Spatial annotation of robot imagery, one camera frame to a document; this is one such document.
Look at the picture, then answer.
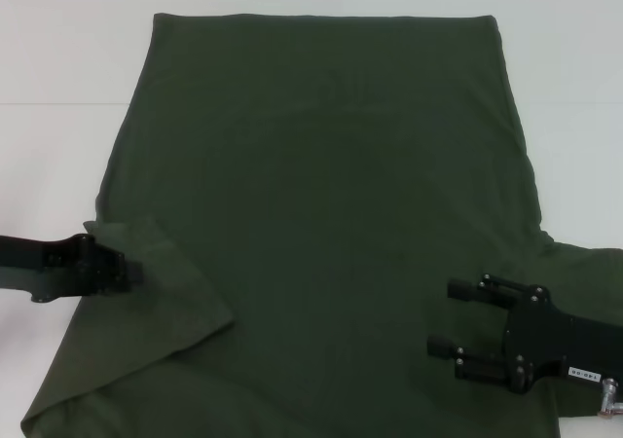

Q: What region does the dark green t-shirt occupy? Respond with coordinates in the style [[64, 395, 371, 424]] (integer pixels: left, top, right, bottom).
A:
[[18, 12, 623, 438]]

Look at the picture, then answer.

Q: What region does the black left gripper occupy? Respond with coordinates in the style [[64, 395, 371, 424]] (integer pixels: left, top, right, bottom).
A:
[[0, 232, 146, 305]]

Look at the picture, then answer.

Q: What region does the black right cable metal plug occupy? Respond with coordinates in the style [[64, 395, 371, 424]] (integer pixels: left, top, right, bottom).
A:
[[597, 379, 623, 418]]

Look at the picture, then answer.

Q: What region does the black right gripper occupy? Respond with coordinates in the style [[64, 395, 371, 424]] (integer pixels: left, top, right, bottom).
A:
[[426, 271, 623, 395]]

